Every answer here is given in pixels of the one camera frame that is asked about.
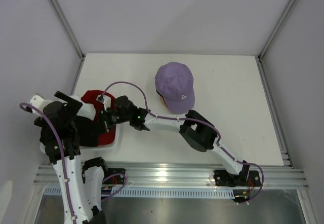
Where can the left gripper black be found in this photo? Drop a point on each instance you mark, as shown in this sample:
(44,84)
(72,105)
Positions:
(71,106)

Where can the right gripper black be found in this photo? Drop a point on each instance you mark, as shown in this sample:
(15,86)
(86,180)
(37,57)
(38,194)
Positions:
(104,117)

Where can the red LA baseball cap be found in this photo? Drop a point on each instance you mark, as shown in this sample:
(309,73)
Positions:
(107,138)

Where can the lilac baseball cap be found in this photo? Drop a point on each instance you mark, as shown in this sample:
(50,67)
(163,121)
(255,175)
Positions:
(175,82)

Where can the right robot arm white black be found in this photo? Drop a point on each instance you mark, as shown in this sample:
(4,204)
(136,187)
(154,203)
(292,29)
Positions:
(197,131)

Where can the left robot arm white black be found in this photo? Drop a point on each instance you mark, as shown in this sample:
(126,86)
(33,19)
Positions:
(80,189)

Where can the white plastic bin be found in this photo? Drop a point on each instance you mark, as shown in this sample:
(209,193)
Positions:
(103,148)

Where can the white baseball cap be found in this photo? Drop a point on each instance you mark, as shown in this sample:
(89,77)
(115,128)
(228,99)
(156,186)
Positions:
(87,110)

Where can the black baseball cap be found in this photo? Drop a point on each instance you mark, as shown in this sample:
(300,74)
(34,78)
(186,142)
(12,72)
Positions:
(84,127)

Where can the wooden hat stand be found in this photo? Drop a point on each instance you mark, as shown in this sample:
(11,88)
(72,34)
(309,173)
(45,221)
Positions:
(163,101)

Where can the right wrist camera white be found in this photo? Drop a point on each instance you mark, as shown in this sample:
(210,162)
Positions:
(105,101)

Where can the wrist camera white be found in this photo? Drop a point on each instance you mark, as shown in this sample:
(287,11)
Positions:
(105,101)
(39,102)

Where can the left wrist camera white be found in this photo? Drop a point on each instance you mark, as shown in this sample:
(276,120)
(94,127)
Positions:
(39,102)

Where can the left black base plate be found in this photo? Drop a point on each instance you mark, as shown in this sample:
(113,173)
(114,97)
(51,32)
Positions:
(114,176)

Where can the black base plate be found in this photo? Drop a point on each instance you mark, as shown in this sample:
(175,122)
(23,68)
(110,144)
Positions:
(223,178)
(114,176)

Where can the white slotted cable duct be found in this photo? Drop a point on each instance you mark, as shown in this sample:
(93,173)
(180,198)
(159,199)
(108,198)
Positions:
(209,193)

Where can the left aluminium corner post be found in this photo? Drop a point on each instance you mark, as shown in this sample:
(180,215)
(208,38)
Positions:
(66,27)

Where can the aluminium corner post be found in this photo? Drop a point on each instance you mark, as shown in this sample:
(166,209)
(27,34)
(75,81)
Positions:
(66,27)
(278,27)

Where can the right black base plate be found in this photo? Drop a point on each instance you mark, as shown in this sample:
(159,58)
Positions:
(223,178)

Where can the aluminium mounting rail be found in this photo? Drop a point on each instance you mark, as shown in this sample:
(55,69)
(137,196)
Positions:
(152,175)

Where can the right aluminium corner post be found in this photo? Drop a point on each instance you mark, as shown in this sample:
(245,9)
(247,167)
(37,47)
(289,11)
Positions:
(278,27)

